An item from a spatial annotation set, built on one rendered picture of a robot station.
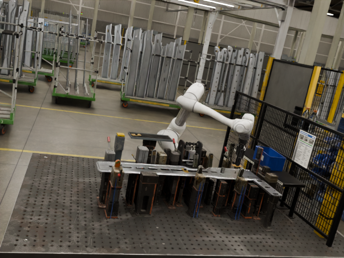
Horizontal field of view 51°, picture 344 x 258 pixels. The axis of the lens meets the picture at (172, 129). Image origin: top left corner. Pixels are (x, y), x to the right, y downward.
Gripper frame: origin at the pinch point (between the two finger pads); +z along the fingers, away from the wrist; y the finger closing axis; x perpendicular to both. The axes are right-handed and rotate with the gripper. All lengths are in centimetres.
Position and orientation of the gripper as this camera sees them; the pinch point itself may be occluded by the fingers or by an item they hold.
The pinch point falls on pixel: (237, 160)
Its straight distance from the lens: 312.5
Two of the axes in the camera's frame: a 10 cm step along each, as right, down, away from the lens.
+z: -1.8, 9.5, 2.4
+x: 9.3, 0.9, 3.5
